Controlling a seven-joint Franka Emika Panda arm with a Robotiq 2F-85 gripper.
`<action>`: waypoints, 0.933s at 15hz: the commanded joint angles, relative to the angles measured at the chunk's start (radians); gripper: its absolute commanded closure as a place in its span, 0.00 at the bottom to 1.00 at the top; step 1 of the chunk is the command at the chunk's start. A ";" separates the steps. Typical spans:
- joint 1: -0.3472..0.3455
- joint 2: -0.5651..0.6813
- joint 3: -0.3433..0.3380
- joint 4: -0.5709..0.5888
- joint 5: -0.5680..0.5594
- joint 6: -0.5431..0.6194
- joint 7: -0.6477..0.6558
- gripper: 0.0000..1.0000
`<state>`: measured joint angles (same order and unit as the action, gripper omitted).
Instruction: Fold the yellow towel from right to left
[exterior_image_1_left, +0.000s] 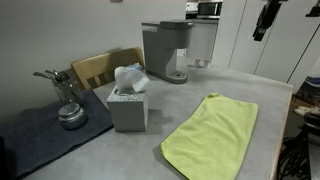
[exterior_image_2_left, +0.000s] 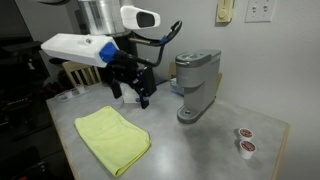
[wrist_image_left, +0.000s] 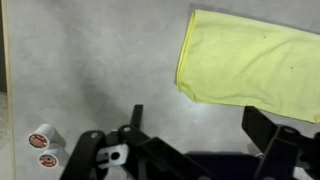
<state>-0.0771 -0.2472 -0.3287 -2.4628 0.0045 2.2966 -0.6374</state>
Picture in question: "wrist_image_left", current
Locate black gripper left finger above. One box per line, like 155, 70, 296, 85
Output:
59, 104, 214, 180

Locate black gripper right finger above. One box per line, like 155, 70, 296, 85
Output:
241, 105, 320, 180

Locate yellow microfiber towel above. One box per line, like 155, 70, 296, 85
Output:
175, 8, 320, 124

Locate white coffee pod red lid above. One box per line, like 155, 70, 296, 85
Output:
37, 143, 69, 169
27, 123, 57, 150

